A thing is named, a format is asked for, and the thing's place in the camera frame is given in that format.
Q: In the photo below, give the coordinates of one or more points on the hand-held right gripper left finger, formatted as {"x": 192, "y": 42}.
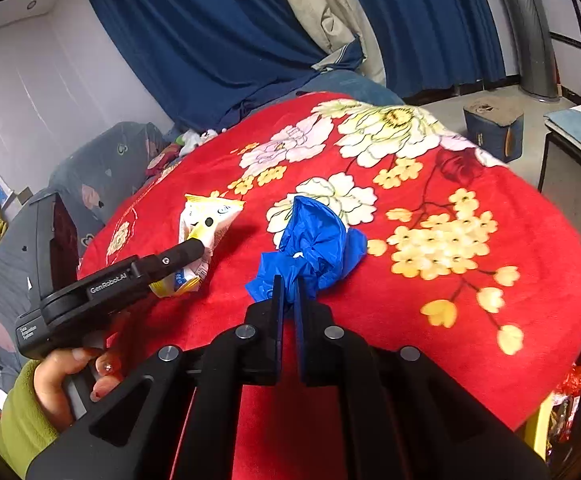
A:
{"x": 278, "y": 310}

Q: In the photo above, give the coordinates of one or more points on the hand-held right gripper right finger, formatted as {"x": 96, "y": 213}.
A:
{"x": 301, "y": 330}

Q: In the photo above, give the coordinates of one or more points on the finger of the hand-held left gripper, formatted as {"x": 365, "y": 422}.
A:
{"x": 168, "y": 260}

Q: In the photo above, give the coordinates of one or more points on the white and yellow snack packet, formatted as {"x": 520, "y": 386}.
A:
{"x": 205, "y": 220}

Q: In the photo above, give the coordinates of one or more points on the blue plastic bag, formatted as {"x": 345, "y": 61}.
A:
{"x": 315, "y": 245}

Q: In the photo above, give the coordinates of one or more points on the yellow-rimmed black trash can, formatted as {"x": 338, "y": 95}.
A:
{"x": 542, "y": 425}

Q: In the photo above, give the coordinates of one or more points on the red plastic wrapper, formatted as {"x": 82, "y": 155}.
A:
{"x": 575, "y": 385}

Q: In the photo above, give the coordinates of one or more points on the person's left forearm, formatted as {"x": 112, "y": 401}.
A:
{"x": 20, "y": 430}

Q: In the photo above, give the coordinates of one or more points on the person's left hand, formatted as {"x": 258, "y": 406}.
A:
{"x": 50, "y": 380}

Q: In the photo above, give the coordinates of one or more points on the red and green plush toy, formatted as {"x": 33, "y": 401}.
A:
{"x": 160, "y": 160}

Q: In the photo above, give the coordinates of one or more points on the grey heart-print sofa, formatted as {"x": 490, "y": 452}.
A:
{"x": 105, "y": 170}

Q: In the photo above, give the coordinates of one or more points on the white plush toy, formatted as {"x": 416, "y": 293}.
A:
{"x": 190, "y": 142}

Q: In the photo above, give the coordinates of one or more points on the red floral blanket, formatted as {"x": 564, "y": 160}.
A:
{"x": 470, "y": 370}

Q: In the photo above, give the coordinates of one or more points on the blue curtain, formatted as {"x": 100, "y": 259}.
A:
{"x": 195, "y": 35}
{"x": 420, "y": 20}

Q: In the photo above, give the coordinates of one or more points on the blue quilt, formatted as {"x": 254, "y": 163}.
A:
{"x": 360, "y": 87}

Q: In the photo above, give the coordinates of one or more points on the blue storage stool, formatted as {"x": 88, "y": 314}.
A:
{"x": 485, "y": 135}

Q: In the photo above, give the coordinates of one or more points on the beige curtain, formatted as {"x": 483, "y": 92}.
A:
{"x": 330, "y": 10}

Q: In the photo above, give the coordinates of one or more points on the marble coffee table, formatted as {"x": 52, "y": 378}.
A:
{"x": 575, "y": 125}

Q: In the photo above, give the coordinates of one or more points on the silver tower air conditioner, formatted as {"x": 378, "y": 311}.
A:
{"x": 535, "y": 35}

